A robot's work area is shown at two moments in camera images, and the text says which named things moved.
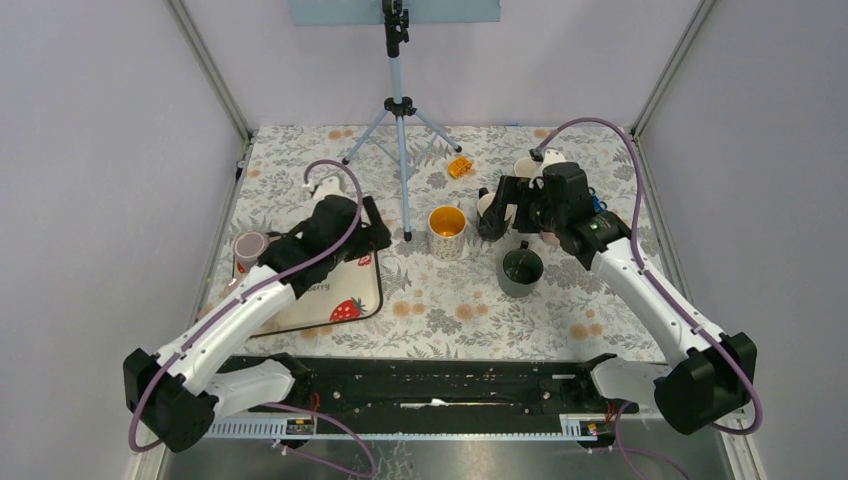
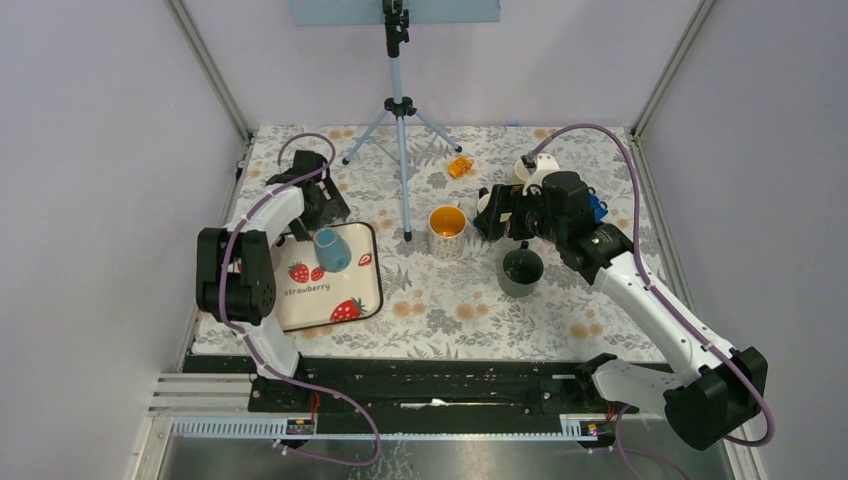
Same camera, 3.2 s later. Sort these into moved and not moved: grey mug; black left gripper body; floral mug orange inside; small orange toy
Moved: black left gripper body
Not moved: grey mug; small orange toy; floral mug orange inside
